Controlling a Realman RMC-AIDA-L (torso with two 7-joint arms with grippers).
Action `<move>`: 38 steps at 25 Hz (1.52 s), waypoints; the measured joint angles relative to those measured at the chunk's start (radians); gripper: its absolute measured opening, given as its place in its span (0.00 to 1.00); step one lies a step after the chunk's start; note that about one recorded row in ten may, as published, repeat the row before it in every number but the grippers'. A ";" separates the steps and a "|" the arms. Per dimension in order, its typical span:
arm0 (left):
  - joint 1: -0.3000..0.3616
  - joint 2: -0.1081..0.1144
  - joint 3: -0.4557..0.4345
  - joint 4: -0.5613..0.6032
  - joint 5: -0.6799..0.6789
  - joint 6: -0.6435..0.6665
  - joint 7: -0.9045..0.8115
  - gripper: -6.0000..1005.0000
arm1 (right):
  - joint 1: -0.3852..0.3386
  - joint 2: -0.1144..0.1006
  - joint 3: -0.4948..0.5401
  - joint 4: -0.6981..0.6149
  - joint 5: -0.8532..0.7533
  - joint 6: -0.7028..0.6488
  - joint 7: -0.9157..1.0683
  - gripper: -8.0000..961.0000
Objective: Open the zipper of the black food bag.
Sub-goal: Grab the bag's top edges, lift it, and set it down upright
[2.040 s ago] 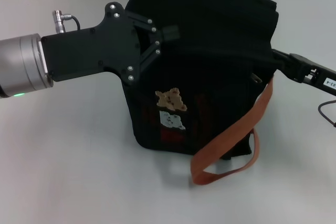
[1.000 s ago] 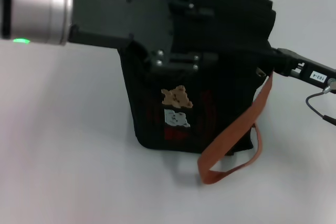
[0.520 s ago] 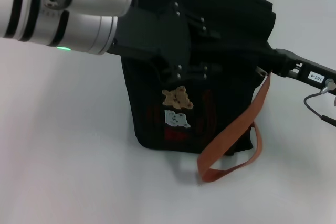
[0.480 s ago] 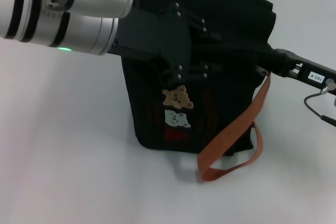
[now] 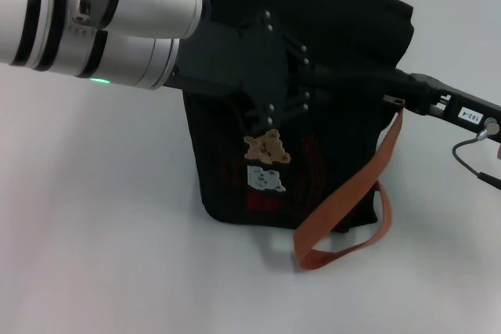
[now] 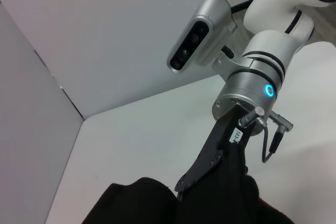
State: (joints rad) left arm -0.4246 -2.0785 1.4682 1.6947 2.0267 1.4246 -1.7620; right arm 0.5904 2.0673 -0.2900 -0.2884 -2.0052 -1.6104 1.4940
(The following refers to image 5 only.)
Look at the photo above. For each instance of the rectangular metal zipper pull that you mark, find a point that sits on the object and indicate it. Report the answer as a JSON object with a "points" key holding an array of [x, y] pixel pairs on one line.
{"points": [[393, 100]]}

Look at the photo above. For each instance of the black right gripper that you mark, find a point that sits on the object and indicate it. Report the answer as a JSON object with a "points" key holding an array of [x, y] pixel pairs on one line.
{"points": [[450, 111]]}

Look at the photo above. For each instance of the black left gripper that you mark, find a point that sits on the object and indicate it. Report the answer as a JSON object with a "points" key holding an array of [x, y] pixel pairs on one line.
{"points": [[254, 68]]}

